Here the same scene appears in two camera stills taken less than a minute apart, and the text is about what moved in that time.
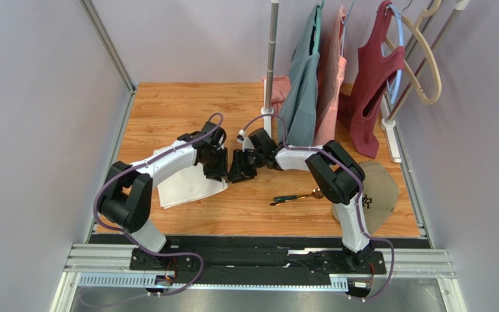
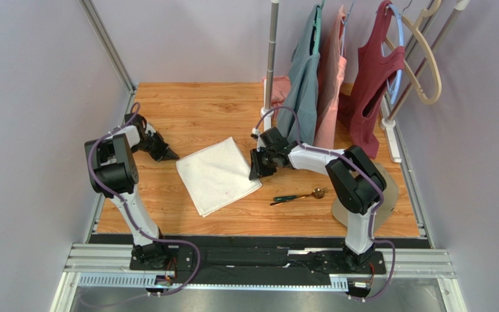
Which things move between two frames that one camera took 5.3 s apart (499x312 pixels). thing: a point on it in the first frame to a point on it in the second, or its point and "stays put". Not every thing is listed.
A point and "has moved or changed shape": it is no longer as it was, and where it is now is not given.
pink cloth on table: [281, 87] stays put
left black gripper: [222, 169] to [160, 155]
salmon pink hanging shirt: [331, 72] stays put
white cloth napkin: [187, 186] has moved or changed shape
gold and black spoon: [317, 193] stays put
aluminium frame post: [109, 43] stays put
